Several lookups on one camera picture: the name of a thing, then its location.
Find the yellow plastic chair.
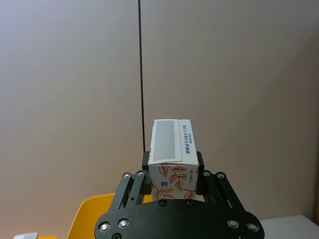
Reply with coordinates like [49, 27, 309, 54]
[67, 193, 119, 239]

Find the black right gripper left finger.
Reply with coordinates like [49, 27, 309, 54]
[107, 150, 153, 214]

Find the white carton with red leaves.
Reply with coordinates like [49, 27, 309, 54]
[148, 119, 200, 200]

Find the small white object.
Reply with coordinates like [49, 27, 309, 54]
[13, 232, 38, 239]

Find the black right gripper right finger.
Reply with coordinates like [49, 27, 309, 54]
[195, 151, 248, 214]

